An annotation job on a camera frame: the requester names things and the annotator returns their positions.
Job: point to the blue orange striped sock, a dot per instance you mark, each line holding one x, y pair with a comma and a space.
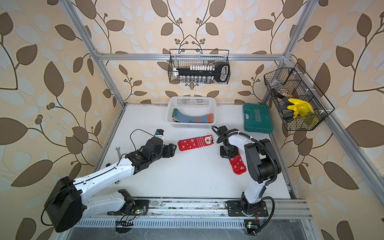
189, 119

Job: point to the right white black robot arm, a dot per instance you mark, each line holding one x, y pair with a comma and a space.
258, 157

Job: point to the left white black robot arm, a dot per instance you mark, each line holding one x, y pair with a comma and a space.
73, 200

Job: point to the blue green toe sock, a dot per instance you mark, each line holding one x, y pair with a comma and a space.
174, 118

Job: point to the black wire basket back wall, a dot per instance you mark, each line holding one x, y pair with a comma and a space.
183, 58

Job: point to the black wire basket right wall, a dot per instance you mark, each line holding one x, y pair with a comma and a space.
298, 85

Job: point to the white plastic basket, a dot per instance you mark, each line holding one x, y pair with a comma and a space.
192, 106

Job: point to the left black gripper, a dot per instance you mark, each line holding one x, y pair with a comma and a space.
169, 150

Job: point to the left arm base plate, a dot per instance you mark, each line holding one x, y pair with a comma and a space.
135, 207

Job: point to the black wire basket wall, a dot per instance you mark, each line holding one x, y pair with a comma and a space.
298, 85
183, 58

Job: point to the red bear sock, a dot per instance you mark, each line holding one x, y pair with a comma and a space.
237, 164
195, 143

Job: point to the silver open-end wrench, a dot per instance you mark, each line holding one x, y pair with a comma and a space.
119, 152

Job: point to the green plastic tool case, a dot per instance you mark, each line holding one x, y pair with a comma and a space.
257, 118

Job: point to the socket set holder black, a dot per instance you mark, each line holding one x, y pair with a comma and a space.
215, 73

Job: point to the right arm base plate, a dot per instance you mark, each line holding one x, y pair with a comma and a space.
242, 209

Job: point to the black pliers in basket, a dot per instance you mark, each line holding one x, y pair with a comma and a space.
288, 115

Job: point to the yellow rubber glove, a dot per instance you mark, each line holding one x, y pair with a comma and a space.
300, 108

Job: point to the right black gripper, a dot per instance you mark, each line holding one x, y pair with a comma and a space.
222, 154

